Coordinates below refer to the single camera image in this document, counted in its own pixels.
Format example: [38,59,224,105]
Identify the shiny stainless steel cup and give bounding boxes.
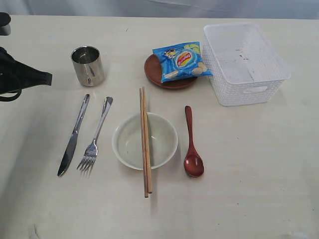
[71,46,106,87]

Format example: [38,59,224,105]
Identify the short metal spoon handle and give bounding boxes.
[77,97,113,172]

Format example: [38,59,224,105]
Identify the light wooden chopstick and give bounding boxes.
[139,88,149,198]

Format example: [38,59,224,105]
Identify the pale green ceramic bowl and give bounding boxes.
[112,112,178,170]

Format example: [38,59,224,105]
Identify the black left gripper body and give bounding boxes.
[0,47,28,94]

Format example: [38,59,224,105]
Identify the blue snack packet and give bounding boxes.
[153,41,213,83]

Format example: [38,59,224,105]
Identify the white woven plastic basket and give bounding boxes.
[201,22,291,107]

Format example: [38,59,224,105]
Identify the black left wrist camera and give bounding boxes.
[0,12,11,36]

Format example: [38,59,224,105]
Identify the reddish brown wooden spoon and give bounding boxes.
[183,106,204,177]

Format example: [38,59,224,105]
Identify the brown wooden plate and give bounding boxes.
[144,54,197,90]

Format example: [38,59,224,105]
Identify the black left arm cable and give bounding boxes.
[0,89,22,103]

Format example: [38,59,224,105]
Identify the dark wooden chopstick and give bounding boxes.
[142,87,153,194]

